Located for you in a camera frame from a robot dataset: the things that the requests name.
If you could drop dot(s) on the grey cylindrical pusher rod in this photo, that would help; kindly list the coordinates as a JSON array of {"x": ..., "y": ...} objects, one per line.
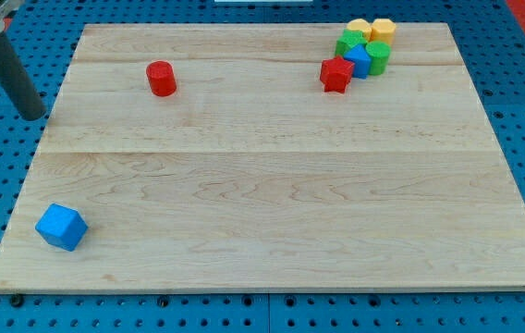
[{"x": 17, "y": 84}]

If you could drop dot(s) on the red star block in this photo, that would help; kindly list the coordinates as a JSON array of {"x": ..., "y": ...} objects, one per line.
[{"x": 336, "y": 74}]

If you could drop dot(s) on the green star block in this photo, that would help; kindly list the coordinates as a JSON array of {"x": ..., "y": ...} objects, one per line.
[{"x": 348, "y": 40}]

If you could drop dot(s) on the red cylinder block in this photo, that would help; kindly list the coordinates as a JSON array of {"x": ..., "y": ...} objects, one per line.
[{"x": 161, "y": 78}]

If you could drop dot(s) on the blue cube block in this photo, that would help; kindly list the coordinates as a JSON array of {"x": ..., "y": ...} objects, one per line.
[{"x": 61, "y": 227}]

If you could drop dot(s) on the light wooden board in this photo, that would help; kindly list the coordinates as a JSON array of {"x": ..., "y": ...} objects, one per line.
[{"x": 251, "y": 178}]

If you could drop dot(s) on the yellow round block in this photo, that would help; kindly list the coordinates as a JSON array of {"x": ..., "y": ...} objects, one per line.
[{"x": 360, "y": 25}]

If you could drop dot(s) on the blue triangular block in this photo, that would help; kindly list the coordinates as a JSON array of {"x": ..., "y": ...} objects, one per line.
[{"x": 361, "y": 60}]

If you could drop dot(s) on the green cylinder block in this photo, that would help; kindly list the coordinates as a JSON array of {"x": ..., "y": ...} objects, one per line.
[{"x": 379, "y": 53}]

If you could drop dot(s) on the yellow hexagon block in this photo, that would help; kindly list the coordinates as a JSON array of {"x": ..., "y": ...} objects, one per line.
[{"x": 383, "y": 30}]

